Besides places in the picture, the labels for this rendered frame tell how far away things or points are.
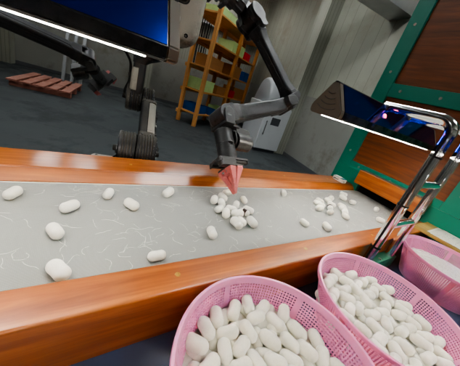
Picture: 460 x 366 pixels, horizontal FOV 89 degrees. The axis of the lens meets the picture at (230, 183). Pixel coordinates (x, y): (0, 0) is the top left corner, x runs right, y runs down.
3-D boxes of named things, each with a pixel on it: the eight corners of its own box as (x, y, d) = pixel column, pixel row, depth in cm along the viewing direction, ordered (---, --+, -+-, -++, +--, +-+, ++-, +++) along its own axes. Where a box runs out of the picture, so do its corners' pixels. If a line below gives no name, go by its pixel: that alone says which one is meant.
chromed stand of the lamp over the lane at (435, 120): (307, 234, 78) (378, 97, 61) (340, 229, 89) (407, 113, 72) (358, 278, 64) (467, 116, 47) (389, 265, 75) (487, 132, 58)
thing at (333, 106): (308, 110, 54) (322, 77, 51) (410, 144, 90) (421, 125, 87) (337, 119, 48) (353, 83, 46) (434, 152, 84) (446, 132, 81)
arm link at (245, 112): (275, 104, 104) (295, 92, 96) (279, 116, 104) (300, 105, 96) (202, 116, 75) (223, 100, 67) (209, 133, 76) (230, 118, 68)
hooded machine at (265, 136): (276, 155, 496) (303, 87, 444) (250, 149, 470) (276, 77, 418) (261, 144, 562) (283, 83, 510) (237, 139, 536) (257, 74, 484)
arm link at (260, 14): (289, 110, 110) (307, 99, 103) (275, 118, 101) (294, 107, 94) (243, 19, 103) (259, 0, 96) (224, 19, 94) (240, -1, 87)
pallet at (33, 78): (34, 78, 475) (34, 72, 470) (84, 91, 511) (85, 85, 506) (1, 84, 367) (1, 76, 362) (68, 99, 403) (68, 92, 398)
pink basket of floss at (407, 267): (408, 299, 62) (429, 273, 58) (376, 245, 86) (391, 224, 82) (519, 348, 57) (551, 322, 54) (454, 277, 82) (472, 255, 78)
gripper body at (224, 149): (249, 164, 69) (244, 142, 72) (220, 161, 63) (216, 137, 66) (237, 173, 74) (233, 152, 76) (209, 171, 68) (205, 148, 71)
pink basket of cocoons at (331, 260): (278, 327, 42) (299, 290, 39) (319, 265, 64) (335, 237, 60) (457, 484, 30) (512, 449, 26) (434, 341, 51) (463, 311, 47)
